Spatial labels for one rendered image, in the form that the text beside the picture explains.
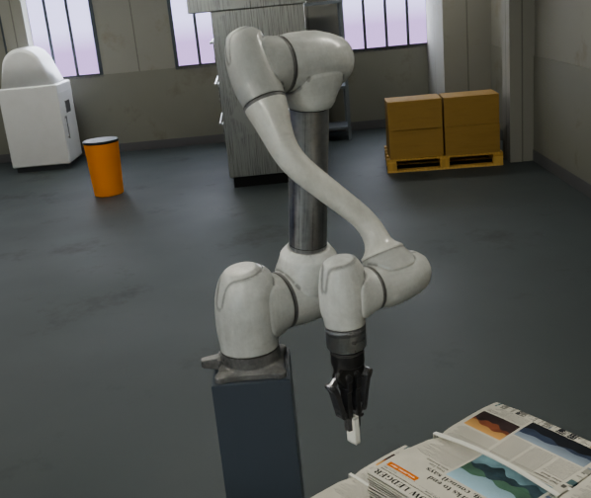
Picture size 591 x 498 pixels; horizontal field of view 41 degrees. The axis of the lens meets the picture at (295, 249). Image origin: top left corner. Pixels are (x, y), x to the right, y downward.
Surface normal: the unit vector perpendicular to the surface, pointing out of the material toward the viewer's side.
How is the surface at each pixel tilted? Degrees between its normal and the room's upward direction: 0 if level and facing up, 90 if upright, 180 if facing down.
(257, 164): 90
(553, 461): 1
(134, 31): 90
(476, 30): 90
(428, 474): 1
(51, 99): 90
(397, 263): 51
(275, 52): 59
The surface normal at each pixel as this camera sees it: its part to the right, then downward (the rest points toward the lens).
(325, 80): 0.58, 0.43
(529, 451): -0.13, -0.93
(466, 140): -0.07, 0.31
